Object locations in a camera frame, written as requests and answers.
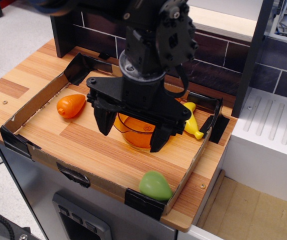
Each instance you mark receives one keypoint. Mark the orange plastic carrot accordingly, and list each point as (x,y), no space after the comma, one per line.
(70,105)

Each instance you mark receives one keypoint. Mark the orange transparent plastic pot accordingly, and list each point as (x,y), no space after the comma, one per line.
(136,132)

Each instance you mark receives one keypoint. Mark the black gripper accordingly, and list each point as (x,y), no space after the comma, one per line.
(145,101)

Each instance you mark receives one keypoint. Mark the green plastic pear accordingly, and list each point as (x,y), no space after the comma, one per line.
(154,185)

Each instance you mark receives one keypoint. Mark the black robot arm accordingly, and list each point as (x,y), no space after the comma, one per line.
(159,37)

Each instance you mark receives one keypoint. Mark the dark tile backsplash panel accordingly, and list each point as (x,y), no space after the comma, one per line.
(218,63)

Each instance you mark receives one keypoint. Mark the yellow plastic banana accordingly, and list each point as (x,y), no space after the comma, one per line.
(191,125)

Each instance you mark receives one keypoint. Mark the white toy sink drainboard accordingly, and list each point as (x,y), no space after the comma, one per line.
(256,154)

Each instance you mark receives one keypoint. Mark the grey oven control panel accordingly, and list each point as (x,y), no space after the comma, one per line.
(78,223)

